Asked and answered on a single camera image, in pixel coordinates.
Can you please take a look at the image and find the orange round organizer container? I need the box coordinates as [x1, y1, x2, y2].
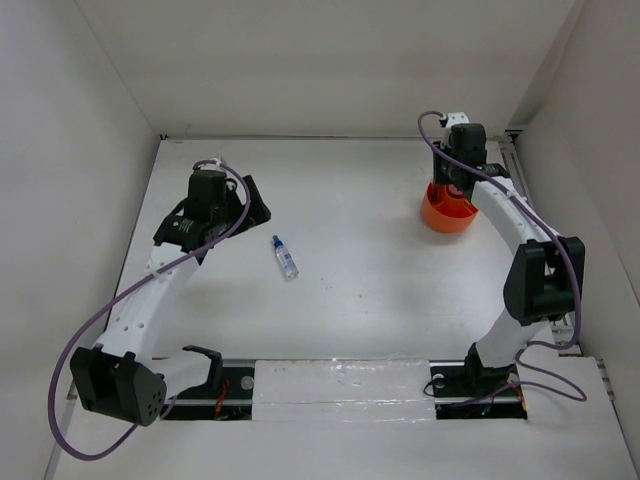
[420, 182, 478, 234]

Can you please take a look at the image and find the blue capped spray bottle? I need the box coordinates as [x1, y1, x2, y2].
[272, 235, 299, 281]

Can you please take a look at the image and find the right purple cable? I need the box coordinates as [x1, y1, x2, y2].
[417, 110, 589, 407]

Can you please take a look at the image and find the purple cable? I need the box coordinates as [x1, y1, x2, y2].
[47, 158, 251, 460]
[417, 110, 589, 407]

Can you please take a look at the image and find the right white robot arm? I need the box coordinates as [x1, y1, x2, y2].
[431, 120, 586, 404]

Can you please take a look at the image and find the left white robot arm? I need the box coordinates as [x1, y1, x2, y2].
[70, 169, 271, 426]

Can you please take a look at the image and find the black metal base rail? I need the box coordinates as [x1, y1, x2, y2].
[141, 360, 527, 422]

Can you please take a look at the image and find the pink capped clear tube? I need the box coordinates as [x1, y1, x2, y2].
[447, 185, 464, 198]

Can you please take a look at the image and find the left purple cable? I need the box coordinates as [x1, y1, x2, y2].
[47, 158, 251, 460]

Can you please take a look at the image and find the right side aluminium rail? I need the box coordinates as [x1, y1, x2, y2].
[497, 130, 615, 401]

